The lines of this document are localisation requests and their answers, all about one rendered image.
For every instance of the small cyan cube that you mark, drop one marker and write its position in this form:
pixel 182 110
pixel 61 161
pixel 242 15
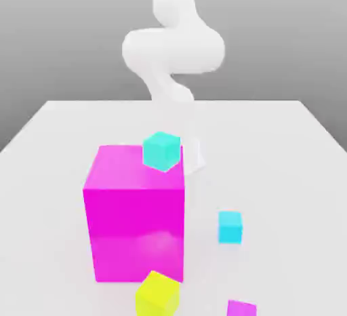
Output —
pixel 230 227

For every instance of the small teal cube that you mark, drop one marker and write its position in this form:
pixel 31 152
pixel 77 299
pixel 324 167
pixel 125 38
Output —
pixel 161 152

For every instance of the small purple cube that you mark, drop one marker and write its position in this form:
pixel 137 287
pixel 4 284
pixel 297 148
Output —
pixel 240 309

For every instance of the small yellow cube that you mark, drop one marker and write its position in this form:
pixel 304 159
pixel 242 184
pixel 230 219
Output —
pixel 157 295

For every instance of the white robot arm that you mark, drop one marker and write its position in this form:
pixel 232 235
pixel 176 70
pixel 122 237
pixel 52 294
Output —
pixel 173 50

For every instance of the large magenta box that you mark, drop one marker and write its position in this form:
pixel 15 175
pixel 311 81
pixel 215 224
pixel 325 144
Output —
pixel 135 218

